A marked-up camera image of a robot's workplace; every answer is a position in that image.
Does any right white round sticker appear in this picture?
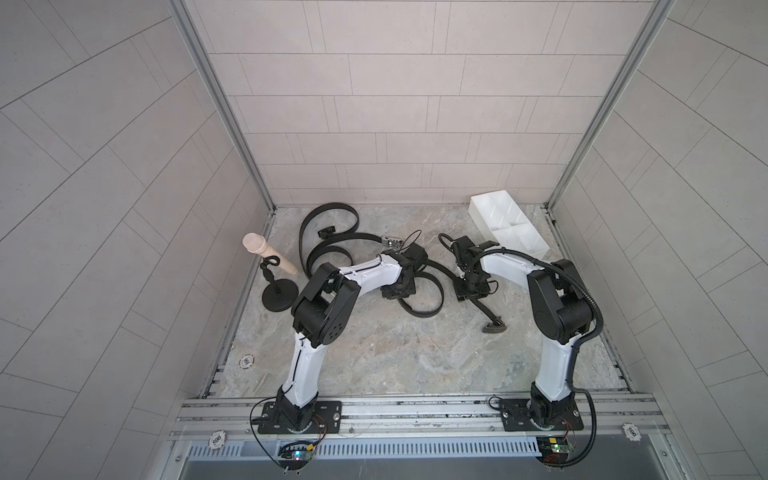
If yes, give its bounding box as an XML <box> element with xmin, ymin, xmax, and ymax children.
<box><xmin>622</xmin><ymin>422</ymin><xmax>642</xmax><ymax>442</ymax></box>

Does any aluminium front rail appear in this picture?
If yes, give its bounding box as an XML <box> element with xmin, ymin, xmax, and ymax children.
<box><xmin>170</xmin><ymin>391</ymin><xmax>670</xmax><ymax>440</ymax></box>

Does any white compartment storage box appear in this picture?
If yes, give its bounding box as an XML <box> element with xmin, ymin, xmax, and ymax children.
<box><xmin>468</xmin><ymin>190</ymin><xmax>550</xmax><ymax>259</ymax></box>

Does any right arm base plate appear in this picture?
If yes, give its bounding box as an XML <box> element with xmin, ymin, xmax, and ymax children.
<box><xmin>496</xmin><ymin>394</ymin><xmax>584</xmax><ymax>432</ymax></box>

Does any black belt with silver buckle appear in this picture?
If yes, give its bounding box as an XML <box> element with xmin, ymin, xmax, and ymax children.
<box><xmin>298</xmin><ymin>202</ymin><xmax>405</xmax><ymax>278</ymax></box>

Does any green circuit board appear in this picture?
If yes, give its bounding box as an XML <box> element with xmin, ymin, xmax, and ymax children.
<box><xmin>536</xmin><ymin>436</ymin><xmax>574</xmax><ymax>465</ymax></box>
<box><xmin>278</xmin><ymin>440</ymin><xmax>317</xmax><ymax>471</ymax></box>

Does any floor white round sticker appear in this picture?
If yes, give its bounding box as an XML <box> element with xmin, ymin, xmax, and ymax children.
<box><xmin>238</xmin><ymin>354</ymin><xmax>255</xmax><ymax>370</ymax></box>

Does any black stand with beige roll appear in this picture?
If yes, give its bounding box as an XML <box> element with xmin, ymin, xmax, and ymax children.
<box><xmin>242</xmin><ymin>233</ymin><xmax>299</xmax><ymax>312</ymax></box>

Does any long black belt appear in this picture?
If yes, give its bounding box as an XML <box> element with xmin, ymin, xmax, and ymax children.
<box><xmin>394</xmin><ymin>259</ymin><xmax>507</xmax><ymax>334</ymax></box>

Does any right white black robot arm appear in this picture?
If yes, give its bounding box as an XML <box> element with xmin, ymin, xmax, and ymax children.
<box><xmin>438</xmin><ymin>233</ymin><xmax>603</xmax><ymax>430</ymax></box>

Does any black corrugated cable hose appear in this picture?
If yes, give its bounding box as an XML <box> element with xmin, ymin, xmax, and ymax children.
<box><xmin>473</xmin><ymin>247</ymin><xmax>604</xmax><ymax>421</ymax></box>

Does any left white round sticker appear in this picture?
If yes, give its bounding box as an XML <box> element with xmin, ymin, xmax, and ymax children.
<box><xmin>208</xmin><ymin>430</ymin><xmax>227</xmax><ymax>451</ymax></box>

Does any right green circuit board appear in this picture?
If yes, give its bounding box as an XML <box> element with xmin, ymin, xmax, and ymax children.
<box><xmin>536</xmin><ymin>436</ymin><xmax>574</xmax><ymax>465</ymax></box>

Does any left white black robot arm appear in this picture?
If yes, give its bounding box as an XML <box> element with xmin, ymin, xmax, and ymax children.
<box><xmin>276</xmin><ymin>243</ymin><xmax>428</xmax><ymax>431</ymax></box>

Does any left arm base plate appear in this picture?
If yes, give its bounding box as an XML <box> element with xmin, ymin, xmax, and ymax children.
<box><xmin>250</xmin><ymin>400</ymin><xmax>343</xmax><ymax>435</ymax></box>

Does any left green circuit board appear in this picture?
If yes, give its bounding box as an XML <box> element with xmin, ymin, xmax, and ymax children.
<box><xmin>278</xmin><ymin>440</ymin><xmax>317</xmax><ymax>471</ymax></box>

